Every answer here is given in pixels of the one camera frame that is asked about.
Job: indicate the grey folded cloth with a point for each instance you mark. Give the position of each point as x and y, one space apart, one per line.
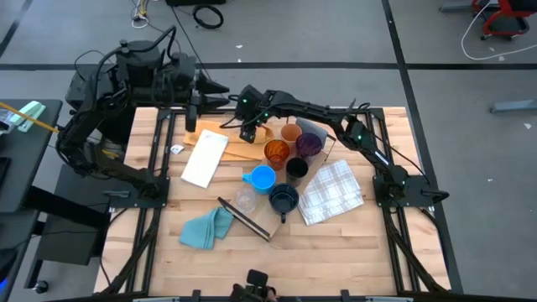
314 128

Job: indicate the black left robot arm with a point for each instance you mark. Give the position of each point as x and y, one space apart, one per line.
84 126

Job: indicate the black metal table frame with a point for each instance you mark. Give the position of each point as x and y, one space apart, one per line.
272 293

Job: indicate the clear plastic cup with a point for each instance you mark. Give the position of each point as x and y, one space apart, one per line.
245 199

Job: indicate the peach plastic cup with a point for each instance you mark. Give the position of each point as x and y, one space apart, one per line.
290 133

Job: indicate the mint green stapler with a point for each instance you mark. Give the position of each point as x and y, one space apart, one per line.
27 114

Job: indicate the blue mug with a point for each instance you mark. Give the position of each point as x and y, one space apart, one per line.
262 179

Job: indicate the white plaid cloth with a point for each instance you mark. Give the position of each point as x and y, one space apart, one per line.
331 193

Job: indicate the black computer tower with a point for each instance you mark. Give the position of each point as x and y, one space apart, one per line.
79 92

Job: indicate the grey metal floor bar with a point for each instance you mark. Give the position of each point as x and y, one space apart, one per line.
514 105

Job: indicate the person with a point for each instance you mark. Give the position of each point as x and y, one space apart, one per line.
247 293

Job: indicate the orange translucent tumbler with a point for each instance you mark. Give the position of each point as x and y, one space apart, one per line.
277 154

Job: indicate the dark speckled enamel mug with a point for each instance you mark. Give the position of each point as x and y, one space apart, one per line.
284 200

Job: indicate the mustard yellow cloth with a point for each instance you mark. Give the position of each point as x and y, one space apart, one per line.
241 149

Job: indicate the black desk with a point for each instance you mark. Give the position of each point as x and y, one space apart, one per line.
29 168

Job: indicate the small white paper tag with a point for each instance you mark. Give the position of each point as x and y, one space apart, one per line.
176 149

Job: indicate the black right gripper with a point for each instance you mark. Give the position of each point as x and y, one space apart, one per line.
249 102

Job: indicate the teal cloth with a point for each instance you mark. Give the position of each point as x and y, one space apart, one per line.
205 230

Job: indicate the red cart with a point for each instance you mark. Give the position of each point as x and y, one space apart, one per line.
503 30

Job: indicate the wooden shelf with black frame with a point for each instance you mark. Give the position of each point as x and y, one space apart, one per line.
268 218

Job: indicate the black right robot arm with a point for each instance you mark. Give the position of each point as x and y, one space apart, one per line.
335 119

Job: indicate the black handheld device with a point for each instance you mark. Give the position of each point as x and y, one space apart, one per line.
257 277

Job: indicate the black caster wheel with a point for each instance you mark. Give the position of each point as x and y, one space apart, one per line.
41 287

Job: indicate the black floor stand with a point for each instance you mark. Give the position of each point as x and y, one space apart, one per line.
71 235

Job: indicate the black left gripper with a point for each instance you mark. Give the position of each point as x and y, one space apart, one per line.
184 79

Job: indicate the black plastic cup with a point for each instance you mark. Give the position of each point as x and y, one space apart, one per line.
297 170

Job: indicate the white folded napkin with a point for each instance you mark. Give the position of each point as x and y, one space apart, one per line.
205 157

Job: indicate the purple translucent tumbler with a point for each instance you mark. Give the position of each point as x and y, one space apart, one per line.
309 145

